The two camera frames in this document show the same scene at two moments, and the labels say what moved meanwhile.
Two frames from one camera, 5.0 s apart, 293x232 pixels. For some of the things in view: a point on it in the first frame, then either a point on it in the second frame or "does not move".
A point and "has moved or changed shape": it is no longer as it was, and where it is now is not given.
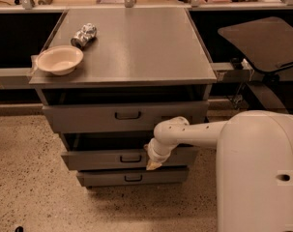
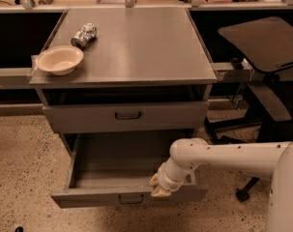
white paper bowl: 60,60 does not move
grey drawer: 130,159 has moved or changed shape
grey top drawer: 118,118 does not move
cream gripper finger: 151,165 → 160,191
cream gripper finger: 146,146 → 154,181
